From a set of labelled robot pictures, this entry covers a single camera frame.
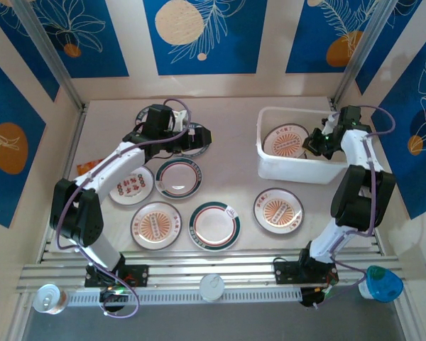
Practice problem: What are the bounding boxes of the navy rim white plate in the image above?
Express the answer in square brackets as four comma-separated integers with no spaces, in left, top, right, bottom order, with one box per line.
[135,105,153,129]
[173,122,213,157]

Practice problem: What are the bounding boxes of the white plastic bin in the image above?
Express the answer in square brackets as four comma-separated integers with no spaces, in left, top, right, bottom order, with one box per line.
[256,105,351,185]

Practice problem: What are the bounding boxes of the orange sunburst plate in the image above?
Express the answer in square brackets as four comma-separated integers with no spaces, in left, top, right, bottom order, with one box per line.
[130,201,184,251]
[252,188,305,234]
[261,124,312,157]

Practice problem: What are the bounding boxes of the green rim white plate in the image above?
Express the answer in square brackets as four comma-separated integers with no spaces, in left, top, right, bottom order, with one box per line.
[155,158,205,200]
[187,201,241,252]

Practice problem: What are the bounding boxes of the red character white plate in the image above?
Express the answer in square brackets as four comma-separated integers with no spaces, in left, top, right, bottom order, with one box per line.
[108,164,155,207]

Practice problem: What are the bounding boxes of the orange snack packet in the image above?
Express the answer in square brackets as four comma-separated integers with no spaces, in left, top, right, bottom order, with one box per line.
[76,160,104,177]

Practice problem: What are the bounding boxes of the black controller board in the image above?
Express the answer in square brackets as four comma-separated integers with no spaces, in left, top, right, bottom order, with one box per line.
[300,286,337,309]
[98,286,131,313]

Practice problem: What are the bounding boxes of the blue plastic cup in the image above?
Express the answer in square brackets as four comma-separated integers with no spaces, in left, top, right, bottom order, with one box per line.
[357,264,404,303]

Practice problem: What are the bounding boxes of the open tin can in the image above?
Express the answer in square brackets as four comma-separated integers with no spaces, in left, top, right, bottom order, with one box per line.
[33,283,69,315]

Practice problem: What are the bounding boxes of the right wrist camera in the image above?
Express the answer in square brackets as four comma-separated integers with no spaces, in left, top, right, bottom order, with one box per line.
[321,112,342,134]

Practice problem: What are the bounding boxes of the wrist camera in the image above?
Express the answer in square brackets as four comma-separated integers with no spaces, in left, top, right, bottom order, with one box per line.
[172,109,189,131]
[321,112,342,134]

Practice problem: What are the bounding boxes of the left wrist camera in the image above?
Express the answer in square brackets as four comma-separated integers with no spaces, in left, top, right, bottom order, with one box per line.
[172,109,189,131]

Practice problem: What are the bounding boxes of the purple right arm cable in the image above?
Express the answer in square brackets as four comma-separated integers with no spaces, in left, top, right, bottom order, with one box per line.
[305,104,398,310]

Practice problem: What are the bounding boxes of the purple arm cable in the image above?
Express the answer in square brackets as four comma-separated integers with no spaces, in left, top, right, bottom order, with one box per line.
[55,98,193,318]
[305,104,398,310]

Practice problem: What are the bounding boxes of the aluminium frame post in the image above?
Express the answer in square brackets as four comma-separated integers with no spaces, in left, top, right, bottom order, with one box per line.
[10,0,88,113]
[332,0,400,106]

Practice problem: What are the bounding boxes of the aluminium side rail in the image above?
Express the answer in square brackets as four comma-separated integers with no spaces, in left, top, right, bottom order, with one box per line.
[37,102,89,264]
[329,99,383,255]

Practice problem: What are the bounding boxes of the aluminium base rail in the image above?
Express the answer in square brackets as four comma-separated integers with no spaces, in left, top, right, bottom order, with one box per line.
[16,250,411,296]

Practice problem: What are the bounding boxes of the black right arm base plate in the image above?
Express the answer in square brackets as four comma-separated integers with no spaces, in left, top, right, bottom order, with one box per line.
[273,261,340,285]

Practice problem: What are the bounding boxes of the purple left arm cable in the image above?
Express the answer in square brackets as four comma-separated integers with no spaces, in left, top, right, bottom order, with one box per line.
[55,98,193,318]

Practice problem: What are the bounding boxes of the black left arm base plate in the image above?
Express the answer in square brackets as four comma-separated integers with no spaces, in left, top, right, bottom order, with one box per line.
[84,264,149,288]

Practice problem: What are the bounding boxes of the white slotted cable duct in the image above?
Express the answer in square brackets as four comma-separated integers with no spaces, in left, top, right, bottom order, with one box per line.
[65,288,302,306]

